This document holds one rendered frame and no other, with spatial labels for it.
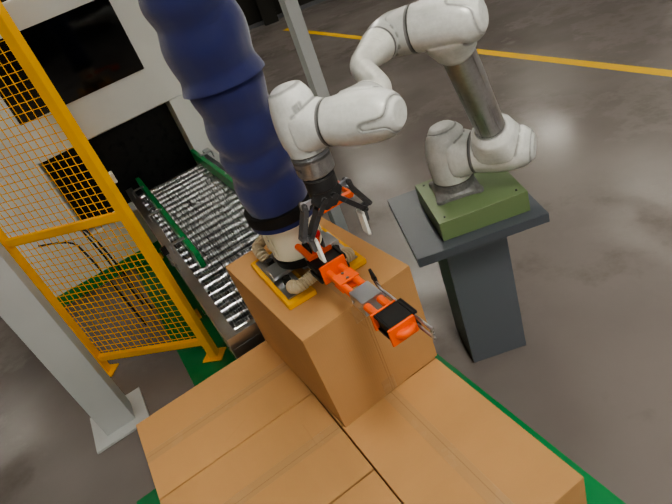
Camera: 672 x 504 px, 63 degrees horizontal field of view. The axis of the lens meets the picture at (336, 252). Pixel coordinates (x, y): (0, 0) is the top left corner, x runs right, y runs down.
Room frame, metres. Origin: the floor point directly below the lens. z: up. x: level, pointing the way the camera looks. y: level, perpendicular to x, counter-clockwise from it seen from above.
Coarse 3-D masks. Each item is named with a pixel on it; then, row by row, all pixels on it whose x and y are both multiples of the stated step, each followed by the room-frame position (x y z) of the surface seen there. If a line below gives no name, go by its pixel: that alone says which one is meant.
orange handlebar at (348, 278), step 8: (344, 192) 1.70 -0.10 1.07; (352, 192) 1.65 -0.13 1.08; (296, 248) 1.44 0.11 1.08; (304, 248) 1.42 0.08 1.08; (304, 256) 1.39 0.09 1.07; (344, 264) 1.26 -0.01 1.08; (328, 272) 1.25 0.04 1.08; (344, 272) 1.21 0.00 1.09; (352, 272) 1.20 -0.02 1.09; (336, 280) 1.19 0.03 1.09; (344, 280) 1.18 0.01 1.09; (352, 280) 1.19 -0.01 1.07; (360, 280) 1.16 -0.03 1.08; (344, 288) 1.16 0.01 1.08; (384, 296) 1.07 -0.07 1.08; (368, 304) 1.05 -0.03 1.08; (384, 304) 1.04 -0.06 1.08; (368, 312) 1.04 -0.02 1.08; (408, 328) 0.92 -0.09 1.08; (400, 336) 0.92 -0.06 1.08; (408, 336) 0.91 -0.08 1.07
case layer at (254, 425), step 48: (240, 384) 1.56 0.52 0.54; (288, 384) 1.47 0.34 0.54; (432, 384) 1.22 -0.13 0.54; (144, 432) 1.51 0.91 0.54; (192, 432) 1.42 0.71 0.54; (240, 432) 1.34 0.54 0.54; (288, 432) 1.26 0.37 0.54; (336, 432) 1.18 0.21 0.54; (384, 432) 1.11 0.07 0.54; (432, 432) 1.05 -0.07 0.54; (480, 432) 0.99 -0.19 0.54; (192, 480) 1.22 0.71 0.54; (240, 480) 1.15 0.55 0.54; (288, 480) 1.08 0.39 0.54; (336, 480) 1.02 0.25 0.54; (384, 480) 0.96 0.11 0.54; (432, 480) 0.90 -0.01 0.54; (480, 480) 0.85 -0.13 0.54; (528, 480) 0.80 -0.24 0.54; (576, 480) 0.76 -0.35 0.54
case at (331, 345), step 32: (320, 224) 1.77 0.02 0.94; (384, 256) 1.42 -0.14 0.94; (256, 288) 1.52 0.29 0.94; (320, 288) 1.39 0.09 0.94; (352, 288) 1.33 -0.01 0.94; (384, 288) 1.29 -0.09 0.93; (256, 320) 1.70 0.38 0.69; (288, 320) 1.30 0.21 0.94; (320, 320) 1.24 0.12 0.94; (352, 320) 1.24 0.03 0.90; (288, 352) 1.43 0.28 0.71; (320, 352) 1.19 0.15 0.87; (352, 352) 1.23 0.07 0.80; (384, 352) 1.26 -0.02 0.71; (416, 352) 1.30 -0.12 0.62; (320, 384) 1.22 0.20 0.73; (352, 384) 1.21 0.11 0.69; (384, 384) 1.25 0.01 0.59; (352, 416) 1.20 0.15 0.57
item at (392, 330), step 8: (392, 304) 1.00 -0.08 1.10; (400, 304) 0.99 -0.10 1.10; (376, 312) 1.00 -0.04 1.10; (384, 312) 0.99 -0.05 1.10; (392, 312) 0.98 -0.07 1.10; (400, 312) 0.97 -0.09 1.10; (408, 312) 0.96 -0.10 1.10; (376, 320) 0.99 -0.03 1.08; (384, 320) 0.96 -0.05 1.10; (392, 320) 0.95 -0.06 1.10; (400, 320) 0.94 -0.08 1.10; (408, 320) 0.93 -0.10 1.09; (376, 328) 0.99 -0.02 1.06; (384, 328) 0.97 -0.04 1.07; (392, 328) 0.93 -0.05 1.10; (400, 328) 0.93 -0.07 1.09; (416, 328) 0.94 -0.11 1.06; (392, 336) 0.92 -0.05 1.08; (392, 344) 0.92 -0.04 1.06
